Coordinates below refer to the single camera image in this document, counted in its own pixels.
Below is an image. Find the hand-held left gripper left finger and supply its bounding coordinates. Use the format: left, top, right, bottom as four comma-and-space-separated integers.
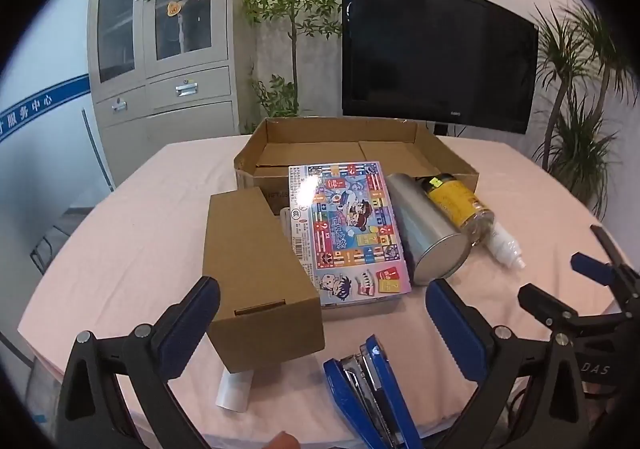
55, 275, 221, 449

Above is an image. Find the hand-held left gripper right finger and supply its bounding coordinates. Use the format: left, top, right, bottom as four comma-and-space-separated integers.
425, 278, 587, 449

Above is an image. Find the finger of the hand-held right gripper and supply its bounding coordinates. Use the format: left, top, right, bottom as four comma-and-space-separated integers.
571, 224, 640, 302
517, 283, 627, 336

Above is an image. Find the small white plastic bottle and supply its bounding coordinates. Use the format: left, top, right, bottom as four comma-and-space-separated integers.
482, 221, 527, 271

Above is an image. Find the small cardboard box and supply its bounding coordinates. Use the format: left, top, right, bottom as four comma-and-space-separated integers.
201, 187, 326, 374

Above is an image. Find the silver metal can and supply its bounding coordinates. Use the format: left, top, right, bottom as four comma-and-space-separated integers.
386, 172, 472, 286

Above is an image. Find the blue stapler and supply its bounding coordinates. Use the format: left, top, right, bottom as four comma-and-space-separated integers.
323, 335, 423, 449

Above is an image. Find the yellow label jar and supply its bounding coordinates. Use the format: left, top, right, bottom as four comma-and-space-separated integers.
417, 173, 496, 247

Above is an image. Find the colourful cartoon game box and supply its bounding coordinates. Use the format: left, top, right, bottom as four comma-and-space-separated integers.
280, 161, 412, 310

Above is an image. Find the large cardboard box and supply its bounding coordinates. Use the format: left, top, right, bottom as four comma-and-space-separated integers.
233, 117, 480, 217

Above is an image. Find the person's left hand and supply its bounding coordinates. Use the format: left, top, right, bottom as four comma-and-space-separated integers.
263, 430, 301, 449

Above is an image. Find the pink tablecloth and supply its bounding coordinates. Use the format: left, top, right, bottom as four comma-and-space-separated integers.
17, 134, 621, 449

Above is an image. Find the spiky leaf potted plant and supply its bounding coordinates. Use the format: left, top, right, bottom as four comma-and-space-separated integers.
530, 0, 638, 225

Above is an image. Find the dark chair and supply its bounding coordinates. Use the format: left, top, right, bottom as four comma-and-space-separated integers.
30, 224, 68, 275

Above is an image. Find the grey metal cabinet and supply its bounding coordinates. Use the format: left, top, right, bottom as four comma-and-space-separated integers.
87, 0, 241, 190

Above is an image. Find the black flat screen television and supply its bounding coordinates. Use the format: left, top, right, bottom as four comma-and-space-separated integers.
341, 0, 540, 134

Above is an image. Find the tall leafy potted plant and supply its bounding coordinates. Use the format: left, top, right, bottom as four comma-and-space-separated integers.
235, 0, 346, 134

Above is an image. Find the metal door handle bar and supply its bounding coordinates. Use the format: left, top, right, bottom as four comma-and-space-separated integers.
81, 108, 117, 190

